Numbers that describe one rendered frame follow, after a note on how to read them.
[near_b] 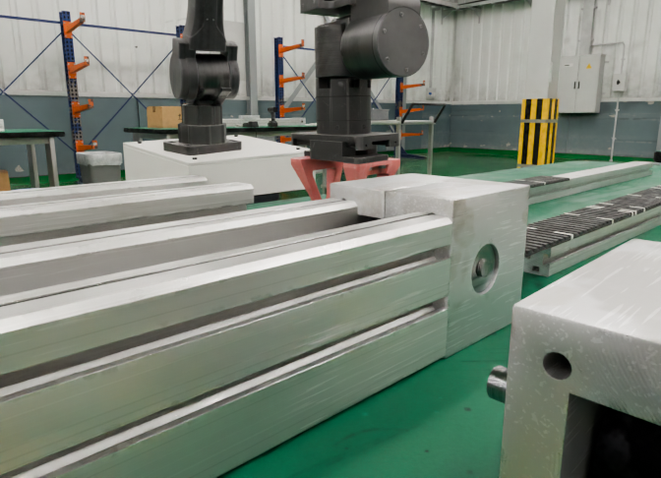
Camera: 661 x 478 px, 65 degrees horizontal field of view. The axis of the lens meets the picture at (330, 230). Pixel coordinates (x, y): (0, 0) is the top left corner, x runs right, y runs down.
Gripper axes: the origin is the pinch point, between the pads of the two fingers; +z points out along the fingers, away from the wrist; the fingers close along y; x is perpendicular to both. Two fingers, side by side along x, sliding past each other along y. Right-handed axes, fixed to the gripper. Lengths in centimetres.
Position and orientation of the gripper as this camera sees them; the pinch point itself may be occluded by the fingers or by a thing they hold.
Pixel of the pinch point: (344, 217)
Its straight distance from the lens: 57.1
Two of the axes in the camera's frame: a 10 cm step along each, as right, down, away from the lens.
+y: 7.0, 1.6, -6.9
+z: 0.2, 9.7, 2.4
